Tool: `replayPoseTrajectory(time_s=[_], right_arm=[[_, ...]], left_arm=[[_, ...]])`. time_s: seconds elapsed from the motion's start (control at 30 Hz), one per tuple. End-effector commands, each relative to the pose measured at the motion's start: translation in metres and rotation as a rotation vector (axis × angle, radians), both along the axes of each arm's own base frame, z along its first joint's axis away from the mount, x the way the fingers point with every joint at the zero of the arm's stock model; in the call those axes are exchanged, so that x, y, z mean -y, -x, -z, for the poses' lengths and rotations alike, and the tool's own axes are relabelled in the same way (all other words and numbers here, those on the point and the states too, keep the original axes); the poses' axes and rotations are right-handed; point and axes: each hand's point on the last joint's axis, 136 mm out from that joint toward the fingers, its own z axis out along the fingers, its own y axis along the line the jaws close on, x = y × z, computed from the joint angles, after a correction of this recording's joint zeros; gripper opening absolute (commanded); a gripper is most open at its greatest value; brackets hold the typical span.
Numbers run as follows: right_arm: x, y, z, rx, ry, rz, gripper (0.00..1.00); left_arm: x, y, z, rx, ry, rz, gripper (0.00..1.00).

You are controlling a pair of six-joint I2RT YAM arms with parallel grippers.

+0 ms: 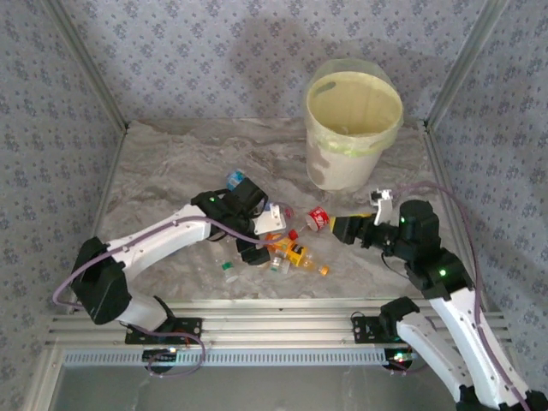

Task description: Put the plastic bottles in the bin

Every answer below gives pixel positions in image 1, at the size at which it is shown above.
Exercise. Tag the small bottle white green label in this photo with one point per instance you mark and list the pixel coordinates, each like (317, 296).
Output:
(279, 265)

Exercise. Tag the small clear bottle green label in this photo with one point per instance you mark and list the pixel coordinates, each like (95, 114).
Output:
(228, 267)

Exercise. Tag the clear cola bottle red label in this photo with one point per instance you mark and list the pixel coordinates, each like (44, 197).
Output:
(317, 216)

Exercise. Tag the orange juice bottle yellow label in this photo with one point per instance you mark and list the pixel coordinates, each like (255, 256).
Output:
(297, 252)

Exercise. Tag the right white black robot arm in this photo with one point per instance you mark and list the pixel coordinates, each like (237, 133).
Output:
(454, 334)

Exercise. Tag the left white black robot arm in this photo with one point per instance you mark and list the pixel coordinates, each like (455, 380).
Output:
(162, 244)

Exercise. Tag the cream white plastic bin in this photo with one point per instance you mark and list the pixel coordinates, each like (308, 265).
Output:
(342, 171)

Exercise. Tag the yellow green bin liner bag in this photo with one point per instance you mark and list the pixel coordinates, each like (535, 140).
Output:
(364, 103)

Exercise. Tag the water bottle blue label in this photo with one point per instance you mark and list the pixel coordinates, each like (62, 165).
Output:
(234, 180)

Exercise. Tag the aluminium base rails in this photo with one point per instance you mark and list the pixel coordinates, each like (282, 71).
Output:
(278, 319)

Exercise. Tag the right controller board with LED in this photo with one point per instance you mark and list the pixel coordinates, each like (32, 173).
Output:
(400, 356)

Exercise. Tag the controller board with led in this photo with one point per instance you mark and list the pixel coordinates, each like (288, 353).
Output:
(158, 355)
(400, 356)

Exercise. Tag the left controller board with LED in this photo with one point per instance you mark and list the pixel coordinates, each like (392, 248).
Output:
(158, 355)

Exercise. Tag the right table edge rail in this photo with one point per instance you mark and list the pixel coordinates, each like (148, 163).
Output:
(441, 171)

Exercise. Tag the table edge rail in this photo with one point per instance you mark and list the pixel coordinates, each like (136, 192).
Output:
(441, 171)
(109, 180)

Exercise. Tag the left table edge rail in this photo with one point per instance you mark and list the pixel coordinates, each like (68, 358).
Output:
(109, 180)

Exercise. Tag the right aluminium frame post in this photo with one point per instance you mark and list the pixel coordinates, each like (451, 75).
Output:
(463, 60)

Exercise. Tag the aluminium frame post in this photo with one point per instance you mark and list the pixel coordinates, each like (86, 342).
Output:
(463, 60)
(88, 60)

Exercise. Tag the left aluminium frame post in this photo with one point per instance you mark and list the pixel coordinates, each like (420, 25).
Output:
(88, 60)

